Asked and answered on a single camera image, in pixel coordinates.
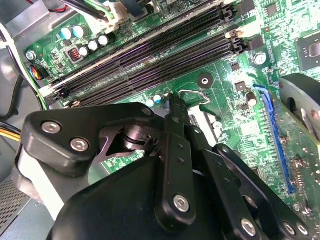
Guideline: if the metal socket cover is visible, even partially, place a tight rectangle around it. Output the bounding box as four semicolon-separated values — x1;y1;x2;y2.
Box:
186;103;223;148

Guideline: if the metal locking lever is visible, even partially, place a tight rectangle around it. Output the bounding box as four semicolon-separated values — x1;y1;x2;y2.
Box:
178;89;211;104

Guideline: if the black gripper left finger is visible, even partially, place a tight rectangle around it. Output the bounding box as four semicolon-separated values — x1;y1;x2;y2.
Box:
13;92;200;228

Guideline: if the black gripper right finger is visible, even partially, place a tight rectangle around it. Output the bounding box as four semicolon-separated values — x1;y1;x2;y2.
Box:
176;96;316;240

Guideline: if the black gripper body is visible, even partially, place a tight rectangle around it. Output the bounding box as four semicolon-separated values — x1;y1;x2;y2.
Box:
47;156;237;240

